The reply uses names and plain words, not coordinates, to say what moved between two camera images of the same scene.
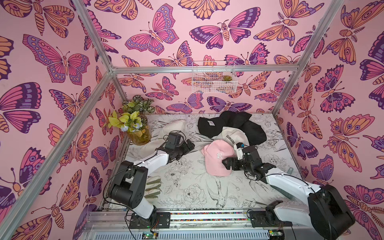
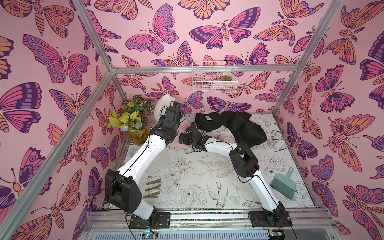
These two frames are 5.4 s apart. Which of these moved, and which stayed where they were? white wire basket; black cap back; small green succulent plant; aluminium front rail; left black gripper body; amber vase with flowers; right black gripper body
Moved: right black gripper body; left black gripper body
Stayed: amber vase with flowers; aluminium front rail; black cap back; small green succulent plant; white wire basket
